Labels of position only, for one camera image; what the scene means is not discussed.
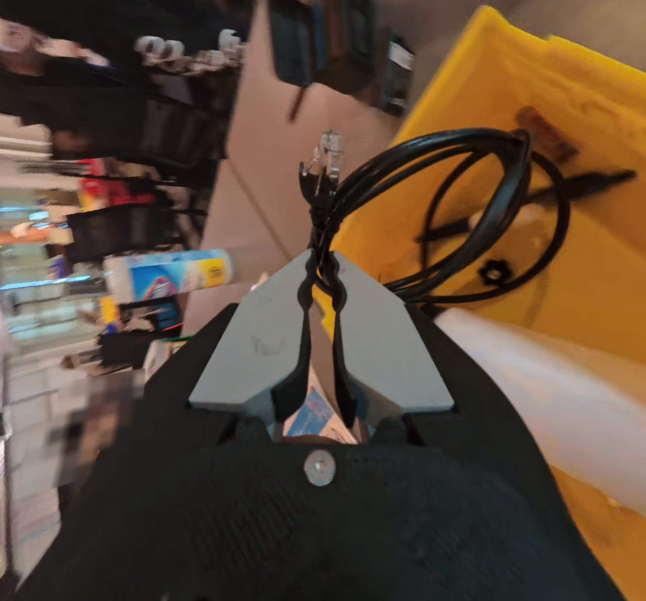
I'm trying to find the black angular object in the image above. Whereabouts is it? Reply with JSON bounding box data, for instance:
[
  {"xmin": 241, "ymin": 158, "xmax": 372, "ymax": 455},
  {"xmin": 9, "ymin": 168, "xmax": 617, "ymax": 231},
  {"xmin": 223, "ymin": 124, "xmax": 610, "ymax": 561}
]
[{"xmin": 414, "ymin": 170, "xmax": 637, "ymax": 245}]

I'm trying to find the brown rectangular piece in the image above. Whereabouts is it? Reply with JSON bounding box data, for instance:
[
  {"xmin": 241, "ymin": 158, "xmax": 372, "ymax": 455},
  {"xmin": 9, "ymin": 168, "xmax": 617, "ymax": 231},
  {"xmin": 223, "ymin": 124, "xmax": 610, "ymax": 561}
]
[{"xmin": 514, "ymin": 106, "xmax": 580, "ymax": 164}]

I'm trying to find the printed paper sheet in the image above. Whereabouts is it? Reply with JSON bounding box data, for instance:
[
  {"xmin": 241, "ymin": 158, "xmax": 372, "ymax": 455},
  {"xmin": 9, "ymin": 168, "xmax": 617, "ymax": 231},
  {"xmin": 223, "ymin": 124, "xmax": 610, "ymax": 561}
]
[{"xmin": 283, "ymin": 364, "xmax": 356, "ymax": 445}]

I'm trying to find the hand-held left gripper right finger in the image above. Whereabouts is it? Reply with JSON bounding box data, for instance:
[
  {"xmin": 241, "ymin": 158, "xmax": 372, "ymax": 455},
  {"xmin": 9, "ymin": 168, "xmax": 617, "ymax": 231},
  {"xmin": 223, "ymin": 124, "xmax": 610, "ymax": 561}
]
[{"xmin": 323, "ymin": 250, "xmax": 456, "ymax": 429}]

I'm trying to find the black network cable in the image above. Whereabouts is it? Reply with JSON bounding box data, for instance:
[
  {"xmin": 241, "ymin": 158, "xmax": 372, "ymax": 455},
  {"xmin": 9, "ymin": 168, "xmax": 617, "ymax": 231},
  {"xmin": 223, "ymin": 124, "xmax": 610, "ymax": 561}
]
[{"xmin": 298, "ymin": 127, "xmax": 572, "ymax": 309}]

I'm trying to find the yellow storage bin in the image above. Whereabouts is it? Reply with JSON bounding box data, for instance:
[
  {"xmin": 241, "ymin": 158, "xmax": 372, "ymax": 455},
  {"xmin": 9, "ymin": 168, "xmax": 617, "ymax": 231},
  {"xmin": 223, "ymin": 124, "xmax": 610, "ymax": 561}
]
[{"xmin": 323, "ymin": 5, "xmax": 646, "ymax": 601}]

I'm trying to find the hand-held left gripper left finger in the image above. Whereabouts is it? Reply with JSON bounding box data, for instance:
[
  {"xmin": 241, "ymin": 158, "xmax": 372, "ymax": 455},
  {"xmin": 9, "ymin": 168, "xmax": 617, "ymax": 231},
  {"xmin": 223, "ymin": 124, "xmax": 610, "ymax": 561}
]
[{"xmin": 188, "ymin": 249, "xmax": 318, "ymax": 422}]

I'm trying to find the dark zip case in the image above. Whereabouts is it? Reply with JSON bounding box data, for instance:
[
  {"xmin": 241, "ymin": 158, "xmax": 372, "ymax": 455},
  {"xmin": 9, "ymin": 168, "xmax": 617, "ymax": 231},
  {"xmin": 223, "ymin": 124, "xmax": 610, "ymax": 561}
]
[{"xmin": 266, "ymin": 0, "xmax": 326, "ymax": 88}]

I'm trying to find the white wipes canister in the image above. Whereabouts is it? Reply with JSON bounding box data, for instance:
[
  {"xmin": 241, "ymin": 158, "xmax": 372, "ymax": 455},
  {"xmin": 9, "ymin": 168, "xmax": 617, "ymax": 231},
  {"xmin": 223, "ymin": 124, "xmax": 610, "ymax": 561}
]
[{"xmin": 103, "ymin": 249, "xmax": 234, "ymax": 304}]

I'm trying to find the black star knob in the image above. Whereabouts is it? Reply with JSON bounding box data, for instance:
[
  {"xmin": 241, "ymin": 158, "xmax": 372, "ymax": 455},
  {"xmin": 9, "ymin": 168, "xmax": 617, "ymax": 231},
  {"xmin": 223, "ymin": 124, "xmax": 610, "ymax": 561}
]
[{"xmin": 477, "ymin": 258, "xmax": 513, "ymax": 286}]

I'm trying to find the white paper roll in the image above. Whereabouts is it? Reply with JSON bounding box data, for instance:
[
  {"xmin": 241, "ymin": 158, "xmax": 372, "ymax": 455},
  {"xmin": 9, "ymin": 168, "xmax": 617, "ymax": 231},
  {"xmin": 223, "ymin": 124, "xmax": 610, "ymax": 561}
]
[{"xmin": 434, "ymin": 308, "xmax": 646, "ymax": 518}]

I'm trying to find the small black battery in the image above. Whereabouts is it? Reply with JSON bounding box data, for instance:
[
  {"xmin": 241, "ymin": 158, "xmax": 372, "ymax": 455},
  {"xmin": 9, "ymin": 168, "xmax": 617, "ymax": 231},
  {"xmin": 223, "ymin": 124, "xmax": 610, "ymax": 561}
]
[{"xmin": 379, "ymin": 33, "xmax": 416, "ymax": 117}]

